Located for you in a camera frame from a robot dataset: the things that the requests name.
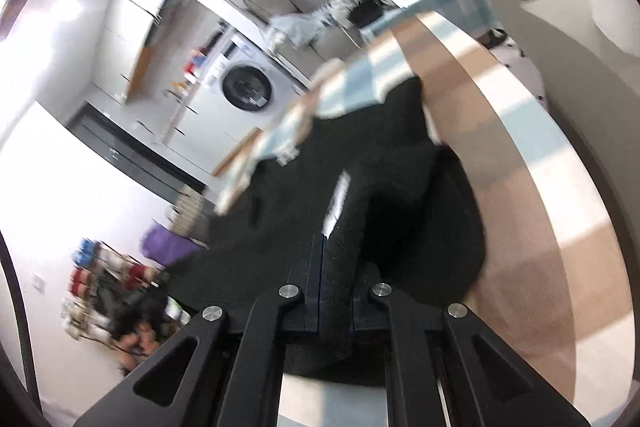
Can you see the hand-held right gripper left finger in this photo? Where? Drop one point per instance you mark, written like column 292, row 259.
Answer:
column 315, row 287

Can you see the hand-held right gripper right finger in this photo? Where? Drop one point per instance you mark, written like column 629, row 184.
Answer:
column 362, row 307

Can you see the black knit sweater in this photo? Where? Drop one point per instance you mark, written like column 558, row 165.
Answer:
column 400, row 217

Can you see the light grey clothes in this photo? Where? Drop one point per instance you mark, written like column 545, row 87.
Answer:
column 300, row 24

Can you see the purple bag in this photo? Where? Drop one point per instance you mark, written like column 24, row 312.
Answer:
column 165, row 244

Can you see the shoe rack with shoes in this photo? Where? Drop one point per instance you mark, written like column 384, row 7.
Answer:
column 105, row 287

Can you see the white washing machine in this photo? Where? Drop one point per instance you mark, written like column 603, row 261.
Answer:
column 247, row 84

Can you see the checkered tablecloth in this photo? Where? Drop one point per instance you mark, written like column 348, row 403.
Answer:
column 500, row 132

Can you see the dark door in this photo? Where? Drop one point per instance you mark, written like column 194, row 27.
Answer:
column 130, row 157

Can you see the black plastic container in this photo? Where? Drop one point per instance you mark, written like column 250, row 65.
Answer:
column 365, row 13

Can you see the black slipper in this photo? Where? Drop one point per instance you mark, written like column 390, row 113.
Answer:
column 494, row 39

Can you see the small table with teal cloth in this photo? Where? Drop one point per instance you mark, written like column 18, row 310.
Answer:
column 450, row 2

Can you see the beige low partition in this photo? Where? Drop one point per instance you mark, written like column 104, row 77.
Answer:
column 565, row 32

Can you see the white wall cabinets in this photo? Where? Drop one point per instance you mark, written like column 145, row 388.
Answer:
column 135, row 7

